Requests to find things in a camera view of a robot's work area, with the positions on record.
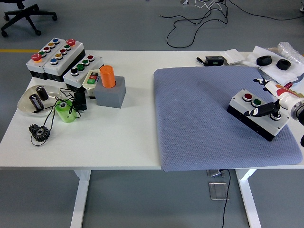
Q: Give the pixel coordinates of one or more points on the white foam sheet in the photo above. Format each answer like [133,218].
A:
[273,71]

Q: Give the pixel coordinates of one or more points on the orange plastic cylinder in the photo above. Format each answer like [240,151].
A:
[107,77]

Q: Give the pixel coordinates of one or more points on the white four-control button box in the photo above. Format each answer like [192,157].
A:
[71,80]
[263,122]

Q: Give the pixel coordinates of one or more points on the five-button box with mushroom button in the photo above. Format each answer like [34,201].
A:
[32,67]
[71,55]

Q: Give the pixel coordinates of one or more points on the grey block with hole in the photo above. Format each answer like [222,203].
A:
[109,98]

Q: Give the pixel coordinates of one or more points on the black office chair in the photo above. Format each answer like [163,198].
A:
[25,14]

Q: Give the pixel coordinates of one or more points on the white floor bracket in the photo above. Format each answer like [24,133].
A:
[184,2]

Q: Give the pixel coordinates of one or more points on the black power adapter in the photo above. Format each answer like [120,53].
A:
[80,102]

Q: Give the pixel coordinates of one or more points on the clear bubble wrap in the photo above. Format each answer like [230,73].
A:
[287,50]

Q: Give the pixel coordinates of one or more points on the green plastic cylinder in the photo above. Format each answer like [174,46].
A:
[66,114]

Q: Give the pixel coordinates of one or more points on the black device with green connector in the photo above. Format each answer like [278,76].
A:
[213,60]

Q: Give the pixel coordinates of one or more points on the black cylindrical capacitor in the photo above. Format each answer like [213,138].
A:
[36,102]
[42,93]

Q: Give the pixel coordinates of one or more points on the white wall switch plate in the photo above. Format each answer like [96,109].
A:
[234,55]

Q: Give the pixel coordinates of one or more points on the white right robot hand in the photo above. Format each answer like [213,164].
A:
[285,93]

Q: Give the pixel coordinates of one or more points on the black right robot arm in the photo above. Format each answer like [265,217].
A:
[298,111]

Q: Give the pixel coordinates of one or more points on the black metal gear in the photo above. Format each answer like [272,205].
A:
[35,134]

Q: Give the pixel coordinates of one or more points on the silver metal bowl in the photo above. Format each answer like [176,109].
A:
[26,102]

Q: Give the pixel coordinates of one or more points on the short black antenna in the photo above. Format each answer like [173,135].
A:
[200,60]

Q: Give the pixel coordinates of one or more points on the cream red-green switch box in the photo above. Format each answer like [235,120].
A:
[91,77]

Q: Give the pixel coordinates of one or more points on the metal floor socket box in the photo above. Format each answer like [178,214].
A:
[213,173]

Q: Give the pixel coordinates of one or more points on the metal floor socket plate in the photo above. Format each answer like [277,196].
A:
[217,191]

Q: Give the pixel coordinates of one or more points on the blue-grey textured mat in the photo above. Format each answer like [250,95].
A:
[202,114]

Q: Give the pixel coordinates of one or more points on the white table leg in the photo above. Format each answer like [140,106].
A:
[249,202]
[79,202]

